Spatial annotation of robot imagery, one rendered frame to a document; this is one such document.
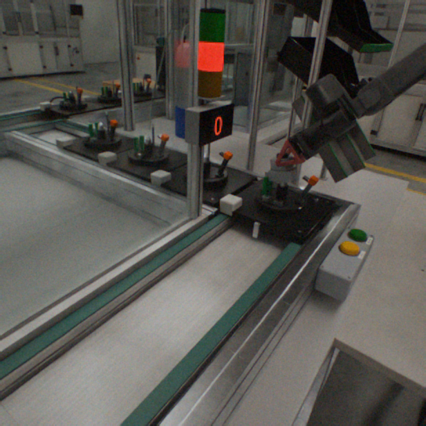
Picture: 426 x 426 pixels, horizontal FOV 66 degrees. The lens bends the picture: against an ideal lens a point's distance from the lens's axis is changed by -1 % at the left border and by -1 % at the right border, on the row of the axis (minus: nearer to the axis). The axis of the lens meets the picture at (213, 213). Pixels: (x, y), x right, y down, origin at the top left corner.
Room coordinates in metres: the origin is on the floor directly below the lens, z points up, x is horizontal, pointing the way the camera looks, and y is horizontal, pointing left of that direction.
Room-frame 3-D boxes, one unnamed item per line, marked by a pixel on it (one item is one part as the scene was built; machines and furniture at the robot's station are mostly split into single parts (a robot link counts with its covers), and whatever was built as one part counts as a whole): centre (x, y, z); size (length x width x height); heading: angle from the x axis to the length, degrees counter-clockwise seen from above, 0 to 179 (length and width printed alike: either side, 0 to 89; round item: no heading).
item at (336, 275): (0.62, -0.31, 0.93); 0.21 x 0.07 x 0.06; 146
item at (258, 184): (0.81, -0.18, 0.96); 0.24 x 0.24 x 0.02; 56
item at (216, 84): (0.72, 0.02, 1.28); 0.05 x 0.05 x 0.05
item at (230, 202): (0.79, -0.05, 0.97); 0.05 x 0.05 x 0.04; 56
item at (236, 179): (0.95, 0.03, 1.01); 0.24 x 0.24 x 0.13; 56
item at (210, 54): (0.72, 0.02, 1.33); 0.05 x 0.05 x 0.05
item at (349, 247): (0.62, -0.31, 0.96); 0.04 x 0.04 x 0.02
